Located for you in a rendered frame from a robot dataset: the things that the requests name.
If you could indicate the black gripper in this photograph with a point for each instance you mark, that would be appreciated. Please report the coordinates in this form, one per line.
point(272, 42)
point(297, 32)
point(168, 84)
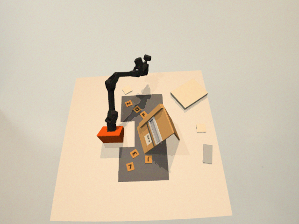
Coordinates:
point(146, 58)

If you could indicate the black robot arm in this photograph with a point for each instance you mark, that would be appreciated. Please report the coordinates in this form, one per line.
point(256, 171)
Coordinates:
point(110, 84)

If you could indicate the cream paper ticket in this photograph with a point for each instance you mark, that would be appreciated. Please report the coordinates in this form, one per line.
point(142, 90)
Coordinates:
point(148, 138)

